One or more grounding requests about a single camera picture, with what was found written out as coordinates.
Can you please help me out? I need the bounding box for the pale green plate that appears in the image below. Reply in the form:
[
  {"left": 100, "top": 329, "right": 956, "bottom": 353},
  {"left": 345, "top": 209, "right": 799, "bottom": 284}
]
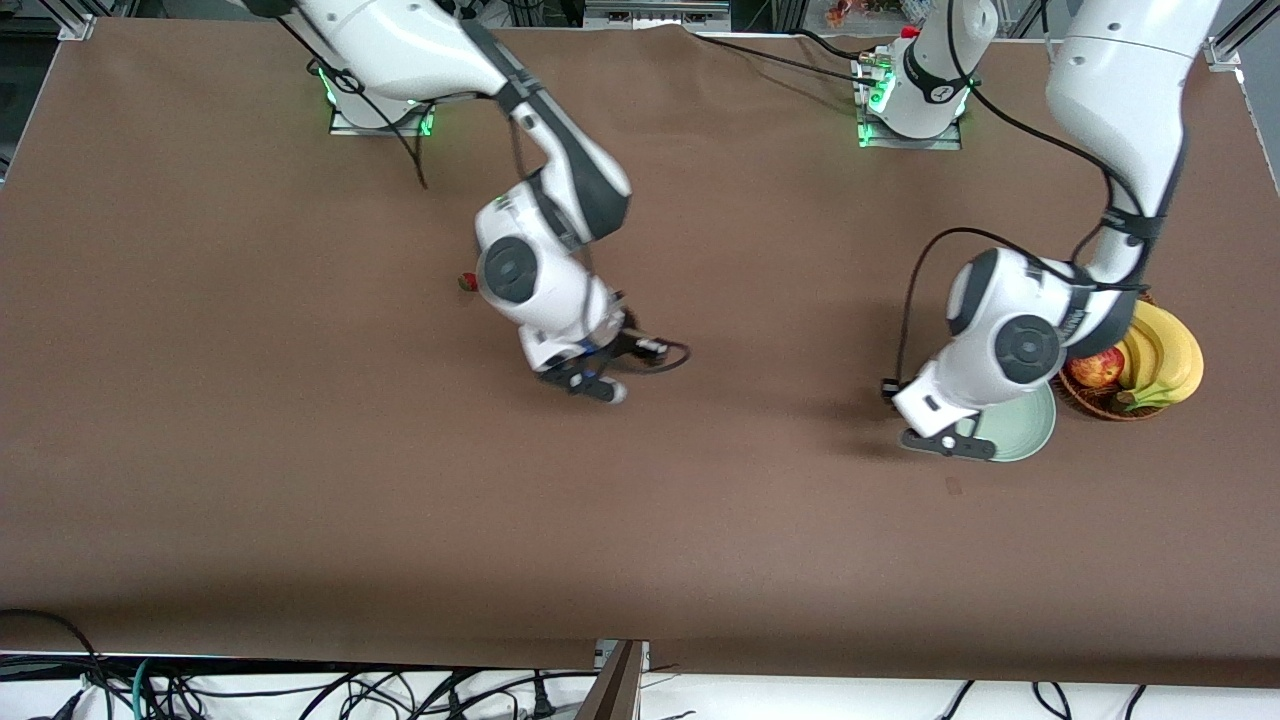
[{"left": 965, "top": 380, "right": 1057, "bottom": 463}]

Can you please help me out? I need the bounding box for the brown table cloth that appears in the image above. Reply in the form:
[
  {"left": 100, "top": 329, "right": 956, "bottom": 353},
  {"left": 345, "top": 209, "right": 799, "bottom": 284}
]
[{"left": 0, "top": 20, "right": 1280, "bottom": 691}]

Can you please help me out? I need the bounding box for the brown wicker basket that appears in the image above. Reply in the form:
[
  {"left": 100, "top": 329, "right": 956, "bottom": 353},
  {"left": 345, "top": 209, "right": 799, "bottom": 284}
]
[{"left": 1055, "top": 290, "right": 1169, "bottom": 422}]

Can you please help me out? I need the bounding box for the red apple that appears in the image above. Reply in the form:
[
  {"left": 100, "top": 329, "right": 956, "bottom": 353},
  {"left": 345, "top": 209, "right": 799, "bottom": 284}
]
[{"left": 1068, "top": 345, "right": 1126, "bottom": 389}]

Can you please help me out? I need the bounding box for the yellow banana bunch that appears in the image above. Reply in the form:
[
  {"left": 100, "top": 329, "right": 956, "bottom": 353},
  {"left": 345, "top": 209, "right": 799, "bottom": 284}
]
[{"left": 1112, "top": 300, "right": 1205, "bottom": 412}]

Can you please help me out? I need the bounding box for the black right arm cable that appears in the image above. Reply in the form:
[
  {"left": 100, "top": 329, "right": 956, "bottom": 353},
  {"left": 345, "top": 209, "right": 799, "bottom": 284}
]
[{"left": 270, "top": 0, "right": 693, "bottom": 376}]

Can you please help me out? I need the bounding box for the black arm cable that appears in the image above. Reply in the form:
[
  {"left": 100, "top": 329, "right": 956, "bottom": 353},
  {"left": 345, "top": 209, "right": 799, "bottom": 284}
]
[
  {"left": 882, "top": 0, "right": 1151, "bottom": 393},
  {"left": 270, "top": 0, "right": 693, "bottom": 376}
]

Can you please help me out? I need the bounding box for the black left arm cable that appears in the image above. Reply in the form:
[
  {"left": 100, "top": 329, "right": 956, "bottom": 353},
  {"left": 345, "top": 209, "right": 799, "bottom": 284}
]
[{"left": 882, "top": 0, "right": 1151, "bottom": 393}]

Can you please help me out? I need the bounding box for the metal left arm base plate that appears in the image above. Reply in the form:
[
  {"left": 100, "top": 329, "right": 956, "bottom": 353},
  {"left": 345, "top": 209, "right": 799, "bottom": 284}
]
[{"left": 855, "top": 55, "right": 966, "bottom": 152}]

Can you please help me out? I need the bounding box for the long black table cable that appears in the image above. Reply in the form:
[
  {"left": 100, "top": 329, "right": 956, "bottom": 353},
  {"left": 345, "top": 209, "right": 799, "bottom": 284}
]
[{"left": 685, "top": 30, "right": 886, "bottom": 87}]

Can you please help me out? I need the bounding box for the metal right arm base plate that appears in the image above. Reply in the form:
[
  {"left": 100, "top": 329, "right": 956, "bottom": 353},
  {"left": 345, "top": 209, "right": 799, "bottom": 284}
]
[{"left": 328, "top": 70, "right": 437, "bottom": 138}]

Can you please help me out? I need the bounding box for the short black table cable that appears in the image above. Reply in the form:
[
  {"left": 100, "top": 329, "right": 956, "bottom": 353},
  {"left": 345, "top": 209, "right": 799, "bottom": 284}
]
[{"left": 795, "top": 28, "right": 881, "bottom": 59}]

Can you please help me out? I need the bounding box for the aluminium frame profile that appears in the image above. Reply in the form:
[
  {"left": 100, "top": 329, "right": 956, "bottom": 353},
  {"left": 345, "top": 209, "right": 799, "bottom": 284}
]
[
  {"left": 40, "top": 0, "right": 98, "bottom": 42},
  {"left": 1205, "top": 0, "right": 1280, "bottom": 71}
]

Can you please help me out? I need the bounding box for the thick black floor cable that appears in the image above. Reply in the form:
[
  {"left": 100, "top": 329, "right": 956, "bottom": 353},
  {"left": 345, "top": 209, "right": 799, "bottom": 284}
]
[{"left": 0, "top": 608, "right": 111, "bottom": 720}]

